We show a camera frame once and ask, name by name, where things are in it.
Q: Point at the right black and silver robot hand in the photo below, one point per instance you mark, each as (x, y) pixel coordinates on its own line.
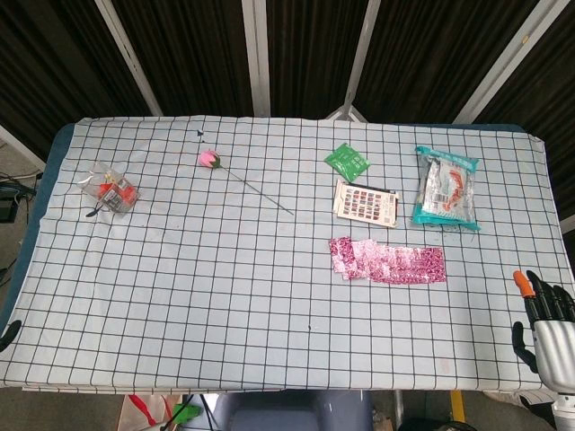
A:
(554, 345)

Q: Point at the sticker sheet card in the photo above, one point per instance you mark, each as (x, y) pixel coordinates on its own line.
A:
(366, 204)

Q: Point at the green plastic object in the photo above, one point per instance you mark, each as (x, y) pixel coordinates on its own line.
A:
(186, 414)

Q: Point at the white frame pole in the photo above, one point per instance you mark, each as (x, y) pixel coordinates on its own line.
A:
(357, 63)
(130, 58)
(257, 58)
(507, 63)

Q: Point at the grey blue chair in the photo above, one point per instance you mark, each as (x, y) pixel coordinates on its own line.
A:
(292, 413)

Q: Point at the teal snack bag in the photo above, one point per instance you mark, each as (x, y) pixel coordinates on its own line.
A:
(447, 193)

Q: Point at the green sachet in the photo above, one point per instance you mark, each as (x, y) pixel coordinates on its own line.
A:
(347, 161)

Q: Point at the yellow kitchen sponge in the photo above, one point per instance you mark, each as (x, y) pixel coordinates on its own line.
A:
(457, 406)

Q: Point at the clear plastic box red parts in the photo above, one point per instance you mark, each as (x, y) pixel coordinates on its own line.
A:
(112, 190)

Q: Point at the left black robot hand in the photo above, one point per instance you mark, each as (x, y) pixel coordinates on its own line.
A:
(10, 336)

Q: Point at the pink artificial rose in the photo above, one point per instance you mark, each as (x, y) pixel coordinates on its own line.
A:
(209, 159)

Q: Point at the small pink patterned pouch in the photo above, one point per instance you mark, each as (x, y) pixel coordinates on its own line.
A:
(340, 256)

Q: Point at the dark brown curtain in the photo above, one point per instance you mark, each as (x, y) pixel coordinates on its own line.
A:
(193, 49)

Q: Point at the white checked tablecloth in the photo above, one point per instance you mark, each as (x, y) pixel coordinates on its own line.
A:
(269, 278)

